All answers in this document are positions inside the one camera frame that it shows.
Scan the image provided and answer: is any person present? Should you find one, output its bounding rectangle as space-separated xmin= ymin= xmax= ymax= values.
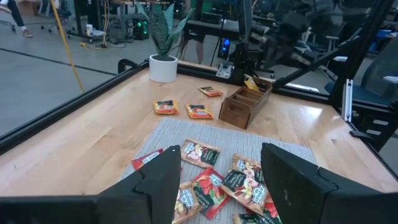
xmin=178 ymin=29 xmax=206 ymax=65
xmin=6 ymin=0 xmax=34 ymax=38

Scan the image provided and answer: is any black aluminium table frame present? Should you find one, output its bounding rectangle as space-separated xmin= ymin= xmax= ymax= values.
xmin=0 ymin=0 xmax=398 ymax=180

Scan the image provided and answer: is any wooden tea organizer box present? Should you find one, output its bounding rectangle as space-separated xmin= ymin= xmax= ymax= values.
xmin=218 ymin=76 xmax=274 ymax=130

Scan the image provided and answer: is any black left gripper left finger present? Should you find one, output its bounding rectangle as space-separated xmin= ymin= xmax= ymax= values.
xmin=98 ymin=145 xmax=182 ymax=224

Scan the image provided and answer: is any computer with blue lights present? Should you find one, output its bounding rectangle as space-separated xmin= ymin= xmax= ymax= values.
xmin=218 ymin=37 xmax=233 ymax=59

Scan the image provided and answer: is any silver upright frame bracket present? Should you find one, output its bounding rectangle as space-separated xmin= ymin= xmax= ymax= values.
xmin=341 ymin=78 xmax=354 ymax=123

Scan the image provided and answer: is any yellow hanging cable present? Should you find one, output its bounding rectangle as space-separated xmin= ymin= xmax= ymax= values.
xmin=49 ymin=0 xmax=85 ymax=93

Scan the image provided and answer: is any grey woven placemat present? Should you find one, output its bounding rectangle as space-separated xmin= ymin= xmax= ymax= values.
xmin=119 ymin=117 xmax=318 ymax=224

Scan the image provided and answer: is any computer with green lights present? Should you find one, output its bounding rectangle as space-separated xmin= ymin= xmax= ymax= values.
xmin=133 ymin=18 xmax=150 ymax=40

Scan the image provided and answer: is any white plant pot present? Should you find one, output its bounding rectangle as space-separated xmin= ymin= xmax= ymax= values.
xmin=149 ymin=54 xmax=178 ymax=84

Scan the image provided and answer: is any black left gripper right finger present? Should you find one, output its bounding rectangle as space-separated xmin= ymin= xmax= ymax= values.
xmin=260 ymin=142 xmax=382 ymax=224

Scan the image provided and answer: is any orange tea packet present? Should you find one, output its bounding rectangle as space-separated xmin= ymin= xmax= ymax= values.
xmin=152 ymin=99 xmax=180 ymax=115
xmin=185 ymin=104 xmax=215 ymax=120
xmin=198 ymin=86 xmax=224 ymax=98
xmin=244 ymin=75 xmax=260 ymax=93

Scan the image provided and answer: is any blue office chair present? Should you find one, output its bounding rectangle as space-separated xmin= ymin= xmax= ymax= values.
xmin=325 ymin=37 xmax=398 ymax=108

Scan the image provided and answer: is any green snake plant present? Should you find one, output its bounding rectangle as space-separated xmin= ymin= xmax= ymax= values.
xmin=135 ymin=1 xmax=197 ymax=62

